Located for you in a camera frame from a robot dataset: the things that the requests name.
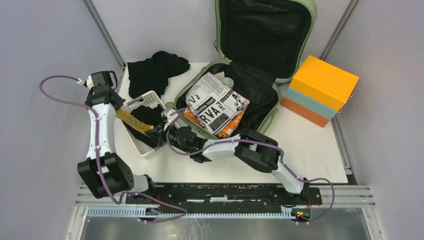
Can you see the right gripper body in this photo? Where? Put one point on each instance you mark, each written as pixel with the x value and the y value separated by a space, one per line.
pixel 162 137

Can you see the white plastic basket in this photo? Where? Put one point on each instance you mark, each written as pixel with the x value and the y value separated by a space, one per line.
pixel 151 100

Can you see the orange white garment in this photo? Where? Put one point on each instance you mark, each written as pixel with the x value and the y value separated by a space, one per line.
pixel 229 128

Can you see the yellow black garment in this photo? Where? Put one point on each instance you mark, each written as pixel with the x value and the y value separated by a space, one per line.
pixel 133 122

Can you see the black white newspaper-print garment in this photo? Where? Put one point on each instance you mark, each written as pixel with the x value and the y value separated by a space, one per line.
pixel 214 104

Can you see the green hard-shell suitcase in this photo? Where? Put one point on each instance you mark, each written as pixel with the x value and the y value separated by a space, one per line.
pixel 260 44

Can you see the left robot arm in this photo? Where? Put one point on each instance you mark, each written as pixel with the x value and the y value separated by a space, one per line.
pixel 103 171

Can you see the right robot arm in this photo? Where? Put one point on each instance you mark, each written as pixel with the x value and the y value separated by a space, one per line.
pixel 257 150

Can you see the black cloth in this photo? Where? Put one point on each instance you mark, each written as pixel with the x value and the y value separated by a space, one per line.
pixel 153 74

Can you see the round pale green jar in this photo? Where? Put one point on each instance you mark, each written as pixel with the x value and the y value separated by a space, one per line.
pixel 229 82

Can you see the orange blue stacked box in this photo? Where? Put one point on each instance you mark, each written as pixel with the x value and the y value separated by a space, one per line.
pixel 319 90

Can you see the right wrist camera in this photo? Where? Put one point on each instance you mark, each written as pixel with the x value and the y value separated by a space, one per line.
pixel 169 116

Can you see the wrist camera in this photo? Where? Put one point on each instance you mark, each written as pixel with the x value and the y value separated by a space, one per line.
pixel 88 83
pixel 169 116

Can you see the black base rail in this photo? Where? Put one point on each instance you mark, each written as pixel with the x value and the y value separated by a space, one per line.
pixel 196 200

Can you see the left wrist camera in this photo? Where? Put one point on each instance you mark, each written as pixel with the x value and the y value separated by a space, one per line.
pixel 88 83

